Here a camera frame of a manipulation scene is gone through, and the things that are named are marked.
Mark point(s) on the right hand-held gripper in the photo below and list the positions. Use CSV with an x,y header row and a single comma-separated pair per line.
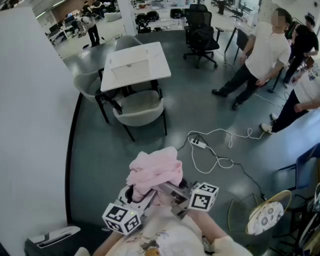
x,y
202,197

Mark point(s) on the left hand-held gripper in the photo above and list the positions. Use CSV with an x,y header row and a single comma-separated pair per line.
x,y
122,220

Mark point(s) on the pink clothes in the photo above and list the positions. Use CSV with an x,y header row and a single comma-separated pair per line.
x,y
155,170

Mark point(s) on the white plastic basket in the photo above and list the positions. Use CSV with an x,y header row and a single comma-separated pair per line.
x,y
130,71

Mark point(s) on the person's right forearm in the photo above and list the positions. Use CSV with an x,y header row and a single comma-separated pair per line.
x,y
207,226

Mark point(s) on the person's left forearm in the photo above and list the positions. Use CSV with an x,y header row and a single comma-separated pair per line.
x,y
107,246

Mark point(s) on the white power strip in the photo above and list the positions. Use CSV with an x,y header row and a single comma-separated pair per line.
x,y
198,143

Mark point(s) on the person's cream printed shirt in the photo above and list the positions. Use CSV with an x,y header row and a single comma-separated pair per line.
x,y
175,232

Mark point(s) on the white flat device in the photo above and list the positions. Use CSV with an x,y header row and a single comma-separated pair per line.
x,y
55,236

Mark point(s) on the grey upholstered armchair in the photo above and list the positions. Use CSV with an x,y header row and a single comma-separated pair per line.
x,y
127,42
140,110
85,85

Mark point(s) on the round floral wicker tray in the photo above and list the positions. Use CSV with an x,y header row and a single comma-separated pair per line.
x,y
267,215

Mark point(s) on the white marble table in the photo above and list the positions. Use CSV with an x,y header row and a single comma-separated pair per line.
x,y
160,65

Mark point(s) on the blue chair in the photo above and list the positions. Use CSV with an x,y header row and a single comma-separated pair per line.
x,y
305,172

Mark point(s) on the black mesh office chair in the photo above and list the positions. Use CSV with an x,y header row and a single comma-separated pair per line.
x,y
200,37

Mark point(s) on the black side chair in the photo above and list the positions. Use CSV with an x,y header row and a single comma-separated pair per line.
x,y
242,40

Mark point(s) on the white desk with black legs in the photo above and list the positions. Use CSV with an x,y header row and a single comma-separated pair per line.
x,y
228,28

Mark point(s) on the black backpack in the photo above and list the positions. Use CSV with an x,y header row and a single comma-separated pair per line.
x,y
177,13
153,15
141,18

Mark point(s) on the white shelving unit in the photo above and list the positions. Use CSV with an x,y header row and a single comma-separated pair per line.
x,y
162,7

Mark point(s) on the white beanbag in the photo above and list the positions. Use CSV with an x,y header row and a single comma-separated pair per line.
x,y
112,17

